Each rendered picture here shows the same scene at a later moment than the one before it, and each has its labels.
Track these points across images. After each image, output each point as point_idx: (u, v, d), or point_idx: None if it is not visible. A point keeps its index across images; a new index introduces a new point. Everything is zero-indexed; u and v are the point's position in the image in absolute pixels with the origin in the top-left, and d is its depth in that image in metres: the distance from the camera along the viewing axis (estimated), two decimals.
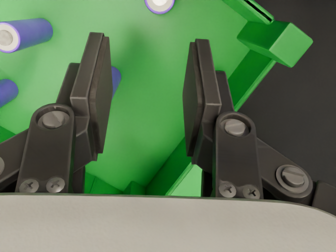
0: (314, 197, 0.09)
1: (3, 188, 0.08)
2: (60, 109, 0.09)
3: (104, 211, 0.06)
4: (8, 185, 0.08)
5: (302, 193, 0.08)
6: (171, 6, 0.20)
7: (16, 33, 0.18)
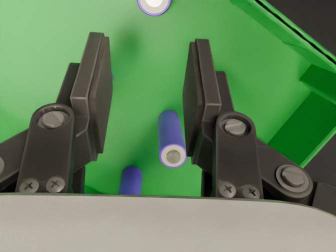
0: (314, 197, 0.09)
1: (3, 188, 0.08)
2: (60, 109, 0.09)
3: (104, 211, 0.06)
4: (8, 185, 0.08)
5: (302, 193, 0.08)
6: None
7: None
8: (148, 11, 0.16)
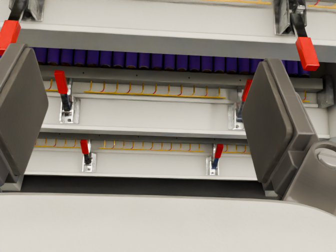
0: None
1: None
2: None
3: (104, 211, 0.06)
4: None
5: None
6: None
7: None
8: None
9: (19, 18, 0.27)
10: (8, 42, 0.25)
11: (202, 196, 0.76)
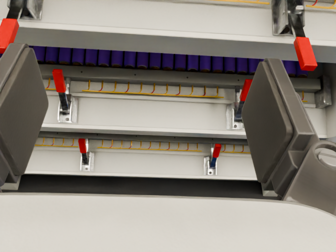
0: None
1: None
2: None
3: (104, 211, 0.06)
4: None
5: None
6: None
7: None
8: None
9: (18, 17, 0.27)
10: (6, 41, 0.25)
11: (200, 196, 0.76)
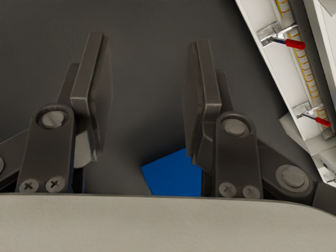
0: (314, 197, 0.09)
1: (3, 188, 0.08)
2: (60, 109, 0.09)
3: (104, 211, 0.06)
4: (8, 185, 0.08)
5: (302, 193, 0.08)
6: None
7: None
8: None
9: None
10: None
11: (261, 91, 0.85)
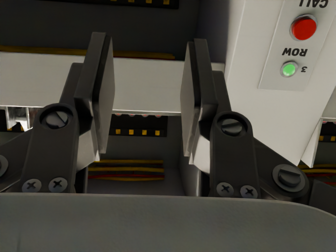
0: (311, 196, 0.09)
1: (7, 188, 0.08)
2: (64, 109, 0.09)
3: (104, 211, 0.06)
4: (11, 185, 0.08)
5: (299, 192, 0.08)
6: None
7: None
8: None
9: None
10: None
11: None
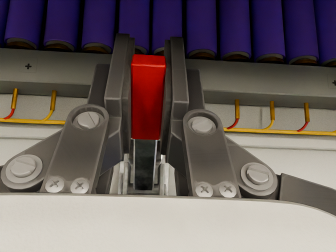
0: (280, 191, 0.09)
1: (38, 191, 0.08)
2: (96, 110, 0.09)
3: (104, 211, 0.06)
4: (43, 188, 0.08)
5: (266, 191, 0.08)
6: (105, 12, 0.17)
7: (17, 38, 0.16)
8: (70, 44, 0.17)
9: (157, 141, 0.13)
10: (160, 73, 0.11)
11: None
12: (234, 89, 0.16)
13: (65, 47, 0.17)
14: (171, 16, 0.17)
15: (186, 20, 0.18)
